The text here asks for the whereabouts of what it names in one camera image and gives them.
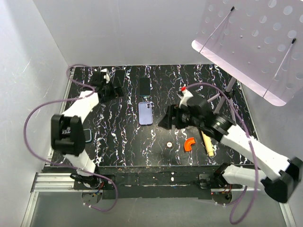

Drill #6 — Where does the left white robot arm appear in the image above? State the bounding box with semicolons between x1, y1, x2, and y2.
51;69;123;189

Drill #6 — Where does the white perforated music stand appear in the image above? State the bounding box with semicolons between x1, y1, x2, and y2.
203;0;303;106

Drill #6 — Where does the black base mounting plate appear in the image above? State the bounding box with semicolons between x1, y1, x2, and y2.
42;165;240;201

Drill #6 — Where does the dark phone at back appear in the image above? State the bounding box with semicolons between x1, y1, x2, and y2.
114;70;126;87

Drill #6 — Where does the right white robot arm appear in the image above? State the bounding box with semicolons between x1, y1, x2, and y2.
159;98;303;203

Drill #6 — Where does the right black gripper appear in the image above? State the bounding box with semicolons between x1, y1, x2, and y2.
158;104;203;130

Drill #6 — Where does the wooden recorder flute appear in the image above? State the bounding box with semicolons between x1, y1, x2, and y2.
202;132;214;157

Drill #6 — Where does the orange elbow pipe piece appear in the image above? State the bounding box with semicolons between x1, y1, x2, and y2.
184;137;196;152

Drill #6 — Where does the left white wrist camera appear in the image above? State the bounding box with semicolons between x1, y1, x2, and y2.
100;69;110;84

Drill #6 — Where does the lilac phone case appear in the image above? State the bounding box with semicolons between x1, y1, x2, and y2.
138;102;153;125

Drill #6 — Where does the phone with teal case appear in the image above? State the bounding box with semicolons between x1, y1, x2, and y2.
83;129;92;143

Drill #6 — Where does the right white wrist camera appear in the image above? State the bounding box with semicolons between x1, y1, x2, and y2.
178;87;193;108

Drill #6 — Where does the black smartphone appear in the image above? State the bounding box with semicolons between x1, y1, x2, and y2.
139;78;151;97

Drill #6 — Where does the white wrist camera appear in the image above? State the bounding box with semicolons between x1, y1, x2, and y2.
178;87;193;108
100;69;110;84

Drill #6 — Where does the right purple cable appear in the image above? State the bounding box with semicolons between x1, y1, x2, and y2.
186;82;260;225

